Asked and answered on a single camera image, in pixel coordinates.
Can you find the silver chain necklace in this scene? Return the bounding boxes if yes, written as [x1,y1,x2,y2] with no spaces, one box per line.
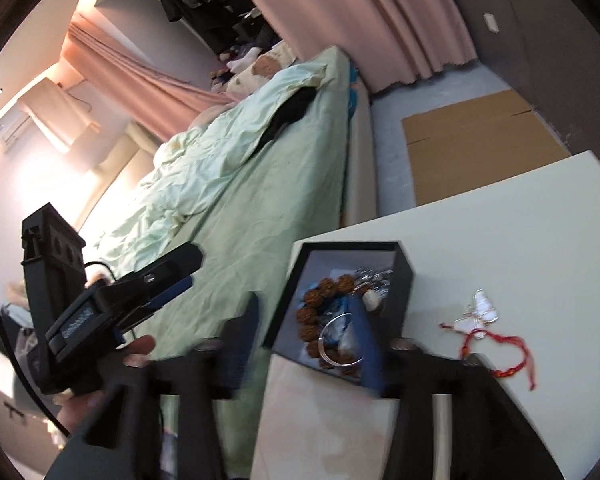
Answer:
[354,265,397,292]

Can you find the wide pink curtain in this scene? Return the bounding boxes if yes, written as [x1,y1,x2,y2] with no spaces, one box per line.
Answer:
[214,0,479,97]

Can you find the cloth covered air conditioner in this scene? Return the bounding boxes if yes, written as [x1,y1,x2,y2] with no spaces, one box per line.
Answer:
[0,76,102,155]

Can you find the red string bracelet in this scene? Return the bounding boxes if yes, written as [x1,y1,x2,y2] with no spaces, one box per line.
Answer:
[439,321,537,392]

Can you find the dark brown wardrobe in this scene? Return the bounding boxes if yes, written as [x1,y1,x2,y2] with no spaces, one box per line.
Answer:
[495,0,600,176]

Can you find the person's left hand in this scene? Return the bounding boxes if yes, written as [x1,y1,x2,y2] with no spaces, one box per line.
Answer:
[57,334,157,438]

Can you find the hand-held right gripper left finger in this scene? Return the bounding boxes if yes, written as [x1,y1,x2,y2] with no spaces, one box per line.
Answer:
[45,291,261,480]

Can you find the black jewelry box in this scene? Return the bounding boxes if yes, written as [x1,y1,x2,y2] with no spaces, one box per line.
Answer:
[262,241,415,401]

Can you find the silver bangle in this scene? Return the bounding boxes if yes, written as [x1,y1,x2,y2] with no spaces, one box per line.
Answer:
[317,312,367,370]

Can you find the blue bead bracelet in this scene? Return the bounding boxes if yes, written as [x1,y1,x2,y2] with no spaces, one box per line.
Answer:
[327,297,361,343]

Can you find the bed with green sheet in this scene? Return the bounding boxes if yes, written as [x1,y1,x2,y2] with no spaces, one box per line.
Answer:
[80,44,377,480]

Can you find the brown seed bead bracelet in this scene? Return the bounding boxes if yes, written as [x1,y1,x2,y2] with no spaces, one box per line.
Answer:
[295,272,377,367]

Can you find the light green duvet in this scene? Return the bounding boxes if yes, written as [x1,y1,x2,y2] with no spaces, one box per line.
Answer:
[92,61,329,262]

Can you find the black garment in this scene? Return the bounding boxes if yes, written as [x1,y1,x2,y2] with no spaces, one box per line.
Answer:
[241,86,319,162]

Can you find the brown cardboard sheet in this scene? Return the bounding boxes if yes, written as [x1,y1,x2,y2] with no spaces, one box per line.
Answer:
[401,88,574,207]

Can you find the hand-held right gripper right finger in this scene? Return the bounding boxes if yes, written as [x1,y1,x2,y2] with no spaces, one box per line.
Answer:
[350,304,566,480]

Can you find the draped pink curtain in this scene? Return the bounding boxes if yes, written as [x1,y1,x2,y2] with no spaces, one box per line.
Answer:
[61,11,242,144]

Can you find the white socks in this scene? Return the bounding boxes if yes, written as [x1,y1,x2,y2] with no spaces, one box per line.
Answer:
[227,46,264,74]

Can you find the cartoon print pillow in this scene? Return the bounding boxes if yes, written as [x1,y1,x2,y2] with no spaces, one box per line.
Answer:
[224,41,299,97]

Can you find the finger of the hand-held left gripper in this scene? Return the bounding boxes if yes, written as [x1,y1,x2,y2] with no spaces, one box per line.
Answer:
[117,272,197,333]
[111,241,204,306]

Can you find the white butterfly pendant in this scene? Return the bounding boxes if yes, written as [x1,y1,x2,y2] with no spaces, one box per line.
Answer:
[461,289,497,335]

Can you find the beige headboard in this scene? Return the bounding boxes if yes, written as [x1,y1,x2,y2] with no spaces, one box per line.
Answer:
[124,121,159,159]

